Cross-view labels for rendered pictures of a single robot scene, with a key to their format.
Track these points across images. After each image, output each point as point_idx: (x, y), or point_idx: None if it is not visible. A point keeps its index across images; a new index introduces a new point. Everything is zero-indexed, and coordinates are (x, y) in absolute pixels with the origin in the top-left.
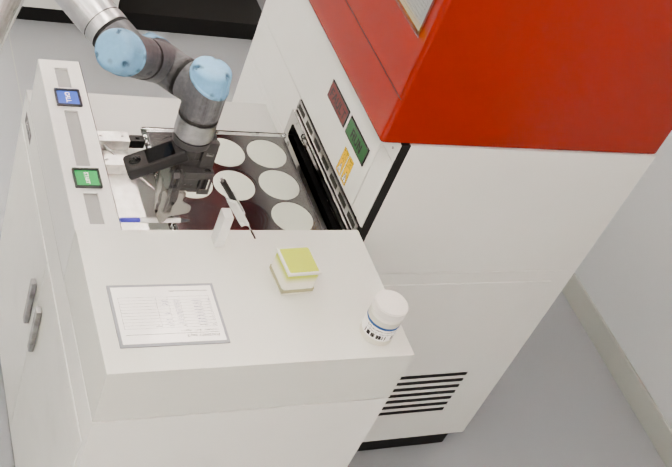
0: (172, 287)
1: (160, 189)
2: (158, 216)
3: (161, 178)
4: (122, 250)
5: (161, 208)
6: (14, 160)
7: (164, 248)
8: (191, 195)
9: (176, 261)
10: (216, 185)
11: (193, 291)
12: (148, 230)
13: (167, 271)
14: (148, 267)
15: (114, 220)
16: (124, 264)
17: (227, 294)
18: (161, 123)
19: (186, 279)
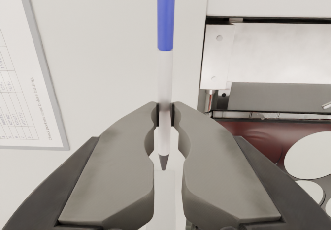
0: (43, 86)
1: (192, 168)
2: (137, 109)
3: (238, 217)
4: (139, 1)
5: (118, 134)
6: None
7: (147, 94)
8: (292, 151)
9: (115, 108)
10: (300, 182)
11: (42, 120)
12: (197, 75)
13: (87, 87)
14: (92, 51)
15: (242, 3)
16: None
17: (52, 164)
18: None
19: (73, 115)
